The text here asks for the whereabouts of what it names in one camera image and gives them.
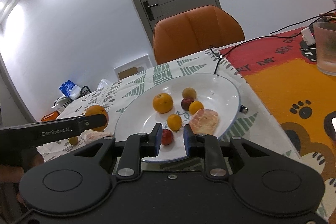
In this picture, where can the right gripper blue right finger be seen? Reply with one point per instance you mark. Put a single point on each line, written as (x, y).
(206, 147)

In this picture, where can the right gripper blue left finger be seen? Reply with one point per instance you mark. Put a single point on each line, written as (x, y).
(134, 149)

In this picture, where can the peeled pomelo segment front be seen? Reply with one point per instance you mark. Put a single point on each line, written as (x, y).
(204, 121)

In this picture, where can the peeled pomelo segment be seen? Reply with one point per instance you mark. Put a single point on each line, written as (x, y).
(204, 121)
(91, 136)

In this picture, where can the dark wrinkled red fruit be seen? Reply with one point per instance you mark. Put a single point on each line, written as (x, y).
(167, 137)

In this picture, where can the small tangerine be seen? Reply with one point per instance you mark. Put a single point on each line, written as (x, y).
(195, 106)
(174, 122)

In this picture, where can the peeled pomelo segment back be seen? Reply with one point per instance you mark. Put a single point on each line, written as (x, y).
(91, 136)

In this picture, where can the small red apple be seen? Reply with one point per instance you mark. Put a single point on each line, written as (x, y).
(186, 102)

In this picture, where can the large orange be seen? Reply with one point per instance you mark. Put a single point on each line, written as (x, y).
(103, 118)
(163, 103)

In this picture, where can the small green-brown fruit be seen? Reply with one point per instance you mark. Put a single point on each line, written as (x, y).
(189, 92)

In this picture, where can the person's left hand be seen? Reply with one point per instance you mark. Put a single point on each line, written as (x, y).
(14, 164)

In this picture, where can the orange paper bag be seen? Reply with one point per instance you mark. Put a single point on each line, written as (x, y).
(50, 117)

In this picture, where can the patterned white tablecloth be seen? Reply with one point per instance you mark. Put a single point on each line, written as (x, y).
(253, 122)

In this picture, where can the green-brown round fruit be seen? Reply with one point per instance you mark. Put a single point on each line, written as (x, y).
(73, 140)

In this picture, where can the black metal rack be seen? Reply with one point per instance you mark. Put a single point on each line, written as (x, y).
(64, 101)

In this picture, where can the clear plastic bag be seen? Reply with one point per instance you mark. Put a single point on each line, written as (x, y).
(103, 83)

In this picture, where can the blue plastic bag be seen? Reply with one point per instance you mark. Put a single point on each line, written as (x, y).
(70, 90)

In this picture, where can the red orange cartoon mat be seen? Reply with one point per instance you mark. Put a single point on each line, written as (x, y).
(282, 71)

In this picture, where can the orange leather chair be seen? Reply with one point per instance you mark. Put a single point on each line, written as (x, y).
(193, 31)

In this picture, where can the smartphone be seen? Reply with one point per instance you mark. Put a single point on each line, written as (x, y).
(329, 125)

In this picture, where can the white power adapter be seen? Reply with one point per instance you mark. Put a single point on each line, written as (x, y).
(308, 36)

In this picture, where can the frosted plastic cup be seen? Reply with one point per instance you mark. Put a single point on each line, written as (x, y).
(324, 33)

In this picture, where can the black door handle lock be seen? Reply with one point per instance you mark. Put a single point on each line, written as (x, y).
(148, 10)

